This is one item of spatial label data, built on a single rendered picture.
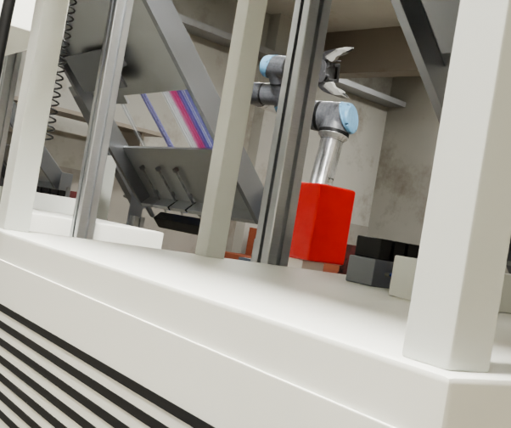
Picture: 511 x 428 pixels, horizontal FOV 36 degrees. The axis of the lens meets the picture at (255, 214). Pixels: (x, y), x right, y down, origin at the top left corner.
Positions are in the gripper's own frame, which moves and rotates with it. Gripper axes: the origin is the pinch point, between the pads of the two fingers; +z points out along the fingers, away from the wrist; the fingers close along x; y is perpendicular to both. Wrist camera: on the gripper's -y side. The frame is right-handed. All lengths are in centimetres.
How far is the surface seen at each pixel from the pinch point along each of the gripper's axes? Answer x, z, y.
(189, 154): 25, -21, -47
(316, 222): 29, 45, -76
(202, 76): 2, -1, -64
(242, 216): 39, 0, -46
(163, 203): 45, -44, -33
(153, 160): 31, -44, -39
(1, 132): 25, -75, -72
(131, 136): 73, -368, 239
